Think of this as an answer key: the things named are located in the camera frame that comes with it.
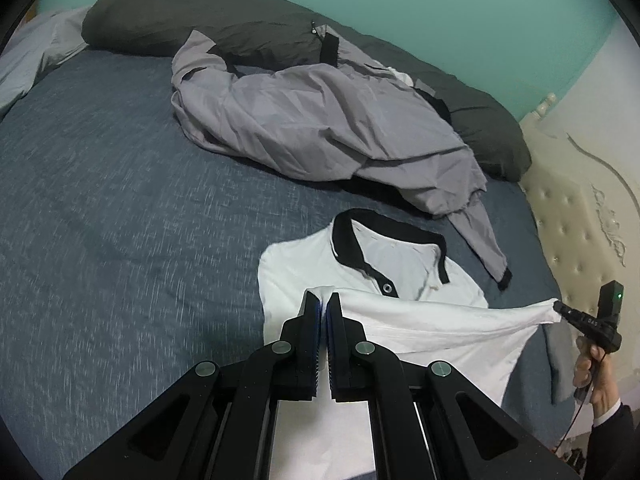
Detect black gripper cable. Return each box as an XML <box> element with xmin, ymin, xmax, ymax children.
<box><xmin>550</xmin><ymin>355</ymin><xmax>608</xmax><ymax>456</ymax></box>

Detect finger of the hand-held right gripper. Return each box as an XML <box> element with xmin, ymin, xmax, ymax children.
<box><xmin>552</xmin><ymin>300</ymin><xmax>583</xmax><ymax>331</ymax></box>

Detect person's right hand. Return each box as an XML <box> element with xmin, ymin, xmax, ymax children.
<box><xmin>572</xmin><ymin>335</ymin><xmax>621</xmax><ymax>418</ymax></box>

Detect cream tufted headboard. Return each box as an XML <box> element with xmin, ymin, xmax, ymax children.
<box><xmin>517</xmin><ymin>92</ymin><xmax>640</xmax><ymax>411</ymax></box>

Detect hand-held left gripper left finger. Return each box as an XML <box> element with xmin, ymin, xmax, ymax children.
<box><xmin>62</xmin><ymin>290</ymin><xmax>321</xmax><ymax>480</ymax></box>

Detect grey jacket black cuffs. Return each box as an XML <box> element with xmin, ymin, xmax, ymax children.
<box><xmin>171</xmin><ymin>30</ymin><xmax>513</xmax><ymax>292</ymax></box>

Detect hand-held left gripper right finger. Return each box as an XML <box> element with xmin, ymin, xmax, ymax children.
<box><xmin>325</xmin><ymin>291</ymin><xmax>576</xmax><ymax>480</ymax></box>

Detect grey folded cloth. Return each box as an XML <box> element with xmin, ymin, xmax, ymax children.
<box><xmin>542</xmin><ymin>322</ymin><xmax>583</xmax><ymax>406</ymax></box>

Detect blue bed sheet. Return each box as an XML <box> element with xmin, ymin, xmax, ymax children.
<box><xmin>0</xmin><ymin>47</ymin><xmax>561</xmax><ymax>480</ymax></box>

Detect white polo shirt black collar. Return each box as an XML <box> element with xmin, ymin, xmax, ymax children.
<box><xmin>258</xmin><ymin>208</ymin><xmax>566</xmax><ymax>480</ymax></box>

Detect dark grey long pillow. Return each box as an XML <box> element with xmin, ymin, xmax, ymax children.
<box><xmin>81</xmin><ymin>0</ymin><xmax>532</xmax><ymax>182</ymax></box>

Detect light grey duvet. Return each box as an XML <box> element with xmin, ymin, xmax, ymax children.
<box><xmin>0</xmin><ymin>6</ymin><xmax>93</xmax><ymax>116</ymax></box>

